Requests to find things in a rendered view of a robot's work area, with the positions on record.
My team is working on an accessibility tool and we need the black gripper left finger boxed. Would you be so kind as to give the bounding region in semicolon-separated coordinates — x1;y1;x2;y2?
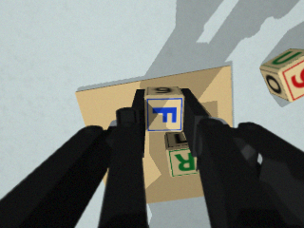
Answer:
0;89;149;228

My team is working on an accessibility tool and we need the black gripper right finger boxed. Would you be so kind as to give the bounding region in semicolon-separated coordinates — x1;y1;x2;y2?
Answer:
180;88;304;228

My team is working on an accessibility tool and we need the tan flat mat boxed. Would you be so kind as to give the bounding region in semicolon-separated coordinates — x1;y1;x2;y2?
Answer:
75;66;233;204

